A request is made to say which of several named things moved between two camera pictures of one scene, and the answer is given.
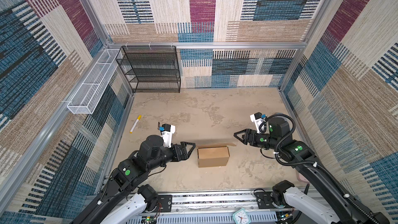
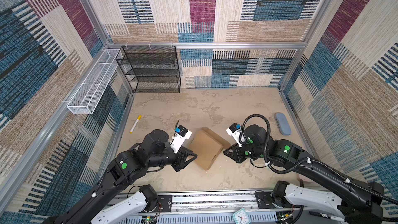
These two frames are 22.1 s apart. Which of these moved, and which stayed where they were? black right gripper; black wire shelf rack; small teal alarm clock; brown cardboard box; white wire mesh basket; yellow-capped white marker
Moved: black right gripper; brown cardboard box
Stayed: white wire mesh basket; small teal alarm clock; yellow-capped white marker; black wire shelf rack
